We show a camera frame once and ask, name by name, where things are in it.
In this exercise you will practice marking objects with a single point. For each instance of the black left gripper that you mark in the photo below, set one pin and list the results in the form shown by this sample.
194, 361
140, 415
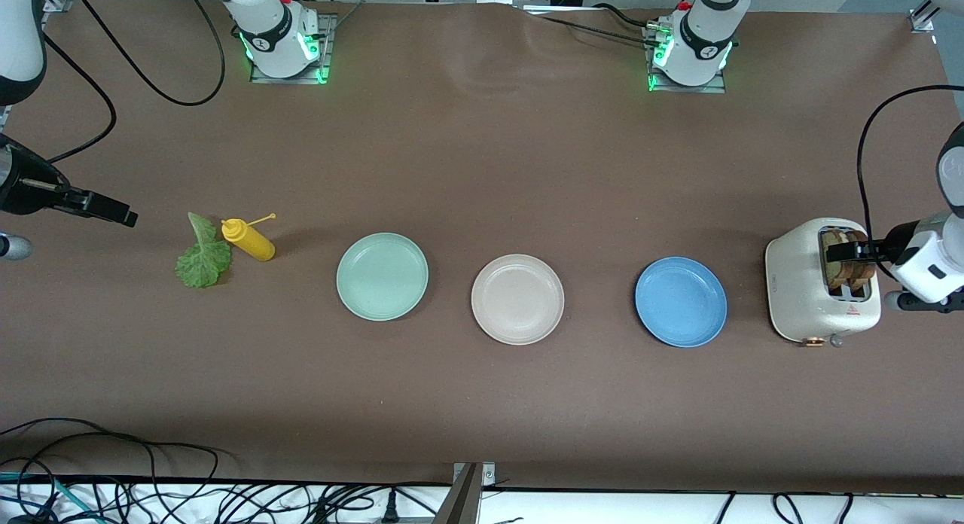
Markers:
897, 241

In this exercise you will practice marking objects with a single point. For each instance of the yellow squeeze bottle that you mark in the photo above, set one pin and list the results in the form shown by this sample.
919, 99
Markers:
252, 242

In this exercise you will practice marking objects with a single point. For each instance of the black power plug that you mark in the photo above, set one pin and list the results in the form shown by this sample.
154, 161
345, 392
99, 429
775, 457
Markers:
389, 509

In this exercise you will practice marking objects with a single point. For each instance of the metal corner bracket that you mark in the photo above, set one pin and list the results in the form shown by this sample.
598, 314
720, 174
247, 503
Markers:
488, 475

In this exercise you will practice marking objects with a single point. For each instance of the green lettuce leaf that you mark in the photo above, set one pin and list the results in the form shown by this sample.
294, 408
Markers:
202, 266

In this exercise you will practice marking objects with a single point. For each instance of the aluminium profile bar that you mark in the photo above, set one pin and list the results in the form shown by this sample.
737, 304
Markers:
459, 501

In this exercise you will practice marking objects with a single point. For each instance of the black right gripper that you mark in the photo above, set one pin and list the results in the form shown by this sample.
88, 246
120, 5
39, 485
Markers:
24, 184

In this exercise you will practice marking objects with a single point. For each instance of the brown bread slice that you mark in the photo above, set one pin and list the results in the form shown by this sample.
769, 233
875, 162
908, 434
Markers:
833, 274
862, 274

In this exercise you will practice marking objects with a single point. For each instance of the white speckled toaster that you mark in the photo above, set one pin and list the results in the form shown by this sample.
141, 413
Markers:
791, 283

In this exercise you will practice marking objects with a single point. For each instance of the mint green plate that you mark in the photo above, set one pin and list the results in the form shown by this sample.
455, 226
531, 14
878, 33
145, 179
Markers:
382, 277

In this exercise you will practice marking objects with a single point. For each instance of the beige plate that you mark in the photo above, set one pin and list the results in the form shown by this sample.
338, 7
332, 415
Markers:
517, 300

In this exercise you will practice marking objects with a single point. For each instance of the blue plate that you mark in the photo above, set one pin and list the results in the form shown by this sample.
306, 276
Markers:
681, 302

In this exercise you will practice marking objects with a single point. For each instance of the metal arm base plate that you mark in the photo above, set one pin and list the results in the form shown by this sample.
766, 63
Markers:
685, 89
328, 57

